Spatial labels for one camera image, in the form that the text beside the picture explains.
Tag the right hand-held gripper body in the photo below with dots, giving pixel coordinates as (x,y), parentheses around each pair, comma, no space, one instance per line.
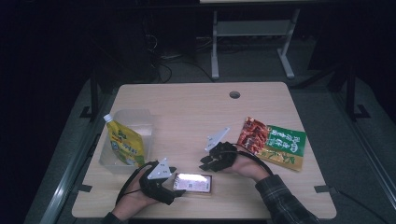
(222,155)

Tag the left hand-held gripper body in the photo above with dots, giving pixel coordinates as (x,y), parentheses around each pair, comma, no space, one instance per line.
(155,186)

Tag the dark small snack packet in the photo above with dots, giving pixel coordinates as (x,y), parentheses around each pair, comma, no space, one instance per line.
(193,183)

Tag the clear plastic container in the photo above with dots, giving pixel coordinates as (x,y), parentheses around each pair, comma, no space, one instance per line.
(146,130)

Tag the yellow spout pouch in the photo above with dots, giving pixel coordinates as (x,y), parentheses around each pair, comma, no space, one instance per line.
(126,144)

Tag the green and red seasoning packet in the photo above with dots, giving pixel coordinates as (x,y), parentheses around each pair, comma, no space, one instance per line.
(274,140)

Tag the person's left hand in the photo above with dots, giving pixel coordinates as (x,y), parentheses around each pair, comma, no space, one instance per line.
(134,199)

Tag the person's right hand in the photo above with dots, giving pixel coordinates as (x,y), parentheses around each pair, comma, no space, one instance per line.
(249,168)

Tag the black metal stand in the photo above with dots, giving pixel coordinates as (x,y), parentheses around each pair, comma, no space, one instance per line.
(351,93)
(94,93)

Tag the grey table bracket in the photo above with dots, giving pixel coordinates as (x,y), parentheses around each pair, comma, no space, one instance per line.
(83,188)
(323,188)

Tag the grey metal rail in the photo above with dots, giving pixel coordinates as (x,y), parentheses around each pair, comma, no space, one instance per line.
(67,177)
(361,143)

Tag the white metal desk frame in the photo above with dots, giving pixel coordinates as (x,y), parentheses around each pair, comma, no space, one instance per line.
(252,28)

